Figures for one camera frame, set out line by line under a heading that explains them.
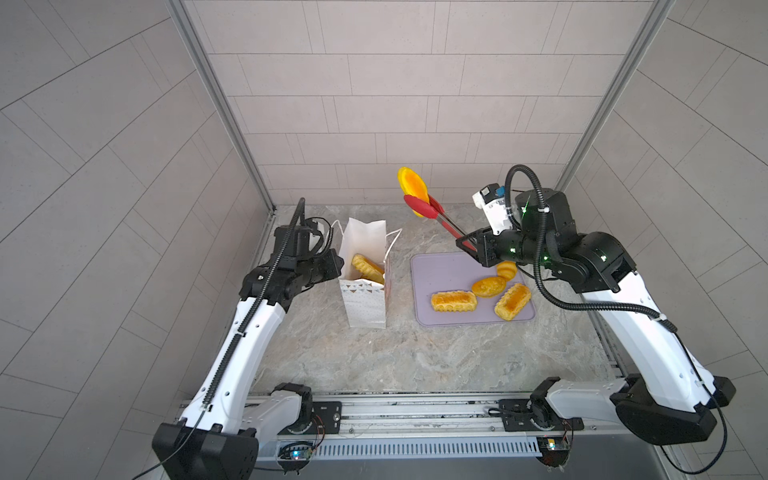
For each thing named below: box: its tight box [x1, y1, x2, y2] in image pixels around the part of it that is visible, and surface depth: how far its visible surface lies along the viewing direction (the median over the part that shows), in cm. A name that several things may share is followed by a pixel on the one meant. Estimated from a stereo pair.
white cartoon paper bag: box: [332, 217, 402, 329], surface depth 79 cm
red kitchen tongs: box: [404, 194, 478, 253], surface depth 67 cm
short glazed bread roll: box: [494, 283, 531, 321], surface depth 88 cm
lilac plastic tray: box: [411, 252, 455, 326], surface depth 97 cm
